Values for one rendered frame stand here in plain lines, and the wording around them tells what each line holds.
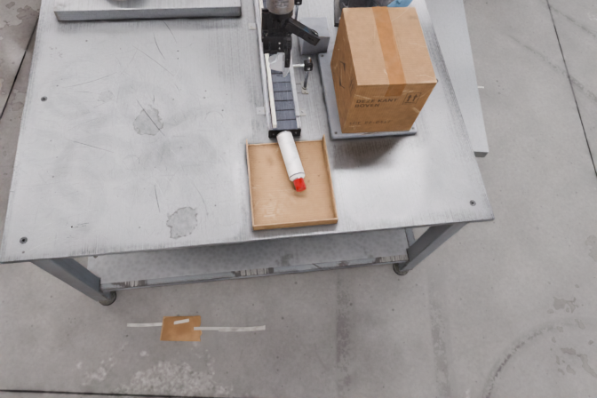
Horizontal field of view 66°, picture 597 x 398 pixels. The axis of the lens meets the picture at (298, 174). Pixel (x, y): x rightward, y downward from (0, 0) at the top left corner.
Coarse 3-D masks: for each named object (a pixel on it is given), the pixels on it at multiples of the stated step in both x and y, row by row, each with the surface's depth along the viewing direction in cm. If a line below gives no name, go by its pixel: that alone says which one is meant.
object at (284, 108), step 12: (264, 0) 174; (276, 72) 160; (276, 84) 158; (288, 84) 158; (276, 96) 155; (288, 96) 156; (276, 108) 153; (288, 108) 154; (276, 120) 151; (288, 120) 152
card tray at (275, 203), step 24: (264, 144) 152; (312, 144) 154; (264, 168) 148; (312, 168) 150; (264, 192) 144; (288, 192) 145; (312, 192) 146; (264, 216) 141; (288, 216) 142; (312, 216) 142; (336, 216) 140
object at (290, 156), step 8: (280, 136) 149; (288, 136) 148; (280, 144) 148; (288, 144) 147; (288, 152) 146; (296, 152) 147; (288, 160) 145; (296, 160) 145; (288, 168) 145; (296, 168) 143; (296, 176) 143; (304, 176) 145; (296, 184) 143; (304, 184) 143
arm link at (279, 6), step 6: (270, 0) 120; (276, 0) 119; (282, 0) 119; (288, 0) 120; (270, 6) 121; (276, 6) 120; (282, 6) 120; (288, 6) 121; (276, 12) 122; (282, 12) 121; (288, 12) 123
